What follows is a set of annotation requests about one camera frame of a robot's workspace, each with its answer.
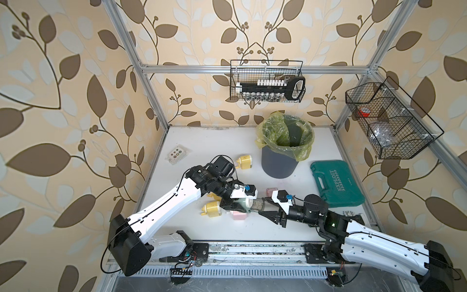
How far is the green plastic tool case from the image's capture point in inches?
33.9

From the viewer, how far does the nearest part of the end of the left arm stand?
2.03ft

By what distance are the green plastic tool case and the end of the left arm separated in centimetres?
49
